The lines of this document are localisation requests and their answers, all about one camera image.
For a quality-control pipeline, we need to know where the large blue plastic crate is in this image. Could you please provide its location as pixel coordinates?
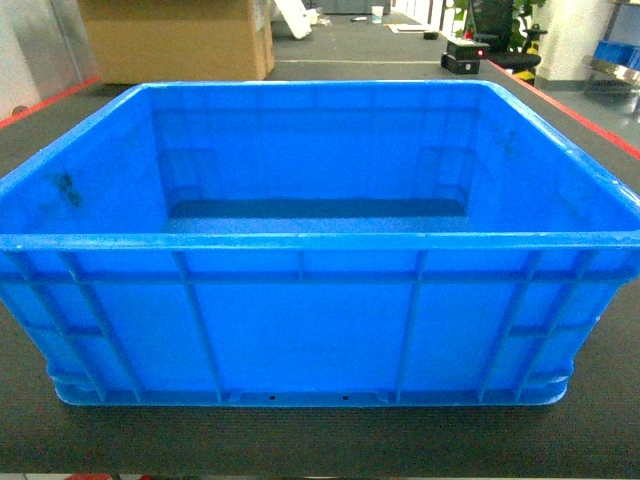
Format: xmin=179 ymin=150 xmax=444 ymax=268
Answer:
xmin=1 ymin=80 xmax=639 ymax=407

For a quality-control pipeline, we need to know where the white foam board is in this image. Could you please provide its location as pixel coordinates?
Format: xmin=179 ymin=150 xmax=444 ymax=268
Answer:
xmin=273 ymin=0 xmax=312 ymax=40

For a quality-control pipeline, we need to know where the steel shelf rack right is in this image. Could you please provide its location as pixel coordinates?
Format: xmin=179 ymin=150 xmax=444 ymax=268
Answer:
xmin=583 ymin=55 xmax=639 ymax=117

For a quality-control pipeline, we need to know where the large brown cardboard box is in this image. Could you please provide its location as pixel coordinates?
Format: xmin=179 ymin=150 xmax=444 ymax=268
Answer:
xmin=78 ymin=1 xmax=275 ymax=85

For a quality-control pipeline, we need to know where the black office chair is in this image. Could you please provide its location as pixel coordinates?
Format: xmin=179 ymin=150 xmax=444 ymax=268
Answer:
xmin=466 ymin=0 xmax=548 ymax=73

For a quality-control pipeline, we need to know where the small blue bin on rack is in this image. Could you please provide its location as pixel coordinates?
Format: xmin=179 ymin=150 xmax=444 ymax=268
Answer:
xmin=594 ymin=40 xmax=639 ymax=70

